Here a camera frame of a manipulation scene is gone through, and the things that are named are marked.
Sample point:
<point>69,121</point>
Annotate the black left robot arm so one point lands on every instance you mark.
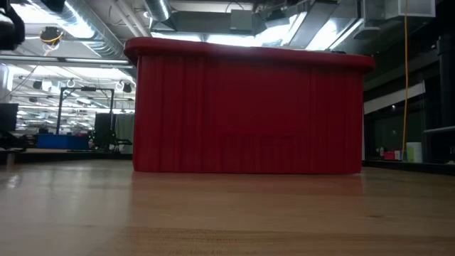
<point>10,32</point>

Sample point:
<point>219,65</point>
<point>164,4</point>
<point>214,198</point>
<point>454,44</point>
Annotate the red ribbed plastic bin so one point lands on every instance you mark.
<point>249,113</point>

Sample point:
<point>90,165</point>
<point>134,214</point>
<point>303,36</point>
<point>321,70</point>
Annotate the blue plastic bin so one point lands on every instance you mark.
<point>60,142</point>

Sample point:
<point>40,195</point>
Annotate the grey background cabinet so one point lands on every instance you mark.
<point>125,131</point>

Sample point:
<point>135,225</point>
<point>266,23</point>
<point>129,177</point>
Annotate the grey ceiling box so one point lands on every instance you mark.
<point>241,19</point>

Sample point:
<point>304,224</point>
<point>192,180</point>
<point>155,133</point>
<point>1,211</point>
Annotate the small red box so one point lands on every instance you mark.
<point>389,155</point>

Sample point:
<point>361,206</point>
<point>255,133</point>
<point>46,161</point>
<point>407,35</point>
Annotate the small white box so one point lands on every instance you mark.
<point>397,155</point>

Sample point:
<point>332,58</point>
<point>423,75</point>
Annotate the black side table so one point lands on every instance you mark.
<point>409,168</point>

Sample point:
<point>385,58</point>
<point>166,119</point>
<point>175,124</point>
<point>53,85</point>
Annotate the green white wipes canister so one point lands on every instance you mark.
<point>414,153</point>

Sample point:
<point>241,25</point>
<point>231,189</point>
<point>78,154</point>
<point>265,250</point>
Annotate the black hanging box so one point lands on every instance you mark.
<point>37,85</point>

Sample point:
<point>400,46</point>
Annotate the grey desk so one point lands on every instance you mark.
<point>440,130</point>

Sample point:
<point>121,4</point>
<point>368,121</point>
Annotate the black monitor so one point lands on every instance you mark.
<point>9,117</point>

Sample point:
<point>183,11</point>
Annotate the black pillar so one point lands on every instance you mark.
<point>446,99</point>

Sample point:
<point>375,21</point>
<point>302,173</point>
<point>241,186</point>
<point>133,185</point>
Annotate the small silver ventilation duct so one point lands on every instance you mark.
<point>158,9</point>

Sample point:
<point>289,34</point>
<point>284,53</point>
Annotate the black background rig frame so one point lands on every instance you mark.
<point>85,89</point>

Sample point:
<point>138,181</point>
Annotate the large silver ventilation duct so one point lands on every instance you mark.
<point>92,28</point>

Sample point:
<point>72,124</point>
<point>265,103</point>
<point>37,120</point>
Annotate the rectangular metal duct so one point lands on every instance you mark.
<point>391,9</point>

